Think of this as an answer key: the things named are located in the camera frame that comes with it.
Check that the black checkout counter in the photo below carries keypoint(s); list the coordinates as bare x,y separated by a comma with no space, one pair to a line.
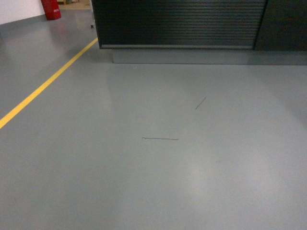
247,32

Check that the red fire extinguisher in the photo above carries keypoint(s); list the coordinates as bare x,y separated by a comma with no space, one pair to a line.
51,9

